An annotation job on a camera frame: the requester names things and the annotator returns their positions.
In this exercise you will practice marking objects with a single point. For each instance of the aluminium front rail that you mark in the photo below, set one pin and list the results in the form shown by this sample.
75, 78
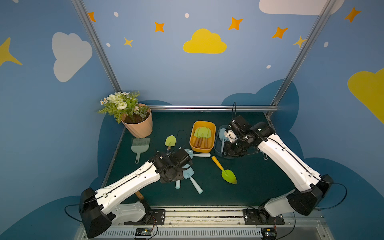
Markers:
218, 223

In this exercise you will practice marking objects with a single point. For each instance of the green shovel wooden handle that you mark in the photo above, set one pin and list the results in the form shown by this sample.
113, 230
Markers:
170, 142
197, 143
202, 136
209, 134

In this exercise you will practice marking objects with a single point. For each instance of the right controller board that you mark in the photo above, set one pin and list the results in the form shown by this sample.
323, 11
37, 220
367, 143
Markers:
268, 233

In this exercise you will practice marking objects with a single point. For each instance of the yellow storage box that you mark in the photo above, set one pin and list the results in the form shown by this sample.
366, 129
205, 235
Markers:
200, 124

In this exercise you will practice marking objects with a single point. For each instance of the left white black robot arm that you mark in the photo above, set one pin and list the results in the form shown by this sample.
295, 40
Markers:
100, 209

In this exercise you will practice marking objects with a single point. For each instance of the green trowel yellow handle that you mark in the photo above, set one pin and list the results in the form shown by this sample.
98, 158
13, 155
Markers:
227, 175

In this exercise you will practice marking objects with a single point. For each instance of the green shovel wooden handle back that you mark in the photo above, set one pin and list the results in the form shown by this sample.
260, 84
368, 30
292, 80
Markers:
170, 142

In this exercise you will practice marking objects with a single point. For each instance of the terracotta pot with flowers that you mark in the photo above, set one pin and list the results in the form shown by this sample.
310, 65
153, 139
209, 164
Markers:
126, 109

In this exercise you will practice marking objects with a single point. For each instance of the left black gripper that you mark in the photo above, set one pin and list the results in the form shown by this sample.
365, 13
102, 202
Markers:
186, 160

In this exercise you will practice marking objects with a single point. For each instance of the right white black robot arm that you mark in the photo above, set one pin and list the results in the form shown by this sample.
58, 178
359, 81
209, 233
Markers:
310, 186

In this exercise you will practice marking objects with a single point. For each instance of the green shovel corner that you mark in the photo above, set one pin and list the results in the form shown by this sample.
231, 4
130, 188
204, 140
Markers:
139, 195

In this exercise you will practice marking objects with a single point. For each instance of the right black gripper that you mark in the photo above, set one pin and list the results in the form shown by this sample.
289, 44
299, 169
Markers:
229, 149

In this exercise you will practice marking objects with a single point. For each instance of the left controller board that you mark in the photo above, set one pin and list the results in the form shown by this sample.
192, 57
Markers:
143, 233

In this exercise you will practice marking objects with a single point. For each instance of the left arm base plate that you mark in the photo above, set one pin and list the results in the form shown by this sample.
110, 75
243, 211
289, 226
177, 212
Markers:
156, 217

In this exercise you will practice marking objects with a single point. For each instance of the green dustpan brush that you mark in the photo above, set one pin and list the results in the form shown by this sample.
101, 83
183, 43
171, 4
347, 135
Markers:
140, 146

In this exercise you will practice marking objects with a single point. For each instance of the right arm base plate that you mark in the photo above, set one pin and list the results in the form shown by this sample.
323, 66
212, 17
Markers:
253, 216

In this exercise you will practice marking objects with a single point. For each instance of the blue-grey storage box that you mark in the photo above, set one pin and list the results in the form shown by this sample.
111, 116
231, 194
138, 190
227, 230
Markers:
218, 142

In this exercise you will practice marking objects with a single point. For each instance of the controller board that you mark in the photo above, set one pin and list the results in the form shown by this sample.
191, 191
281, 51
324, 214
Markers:
143, 233
268, 233

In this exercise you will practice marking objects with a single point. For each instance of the blue shovel lying sideways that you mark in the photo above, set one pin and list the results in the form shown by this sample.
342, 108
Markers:
201, 155

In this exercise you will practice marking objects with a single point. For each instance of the blue shovel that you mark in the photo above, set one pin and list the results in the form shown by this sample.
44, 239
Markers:
188, 173
178, 184
223, 137

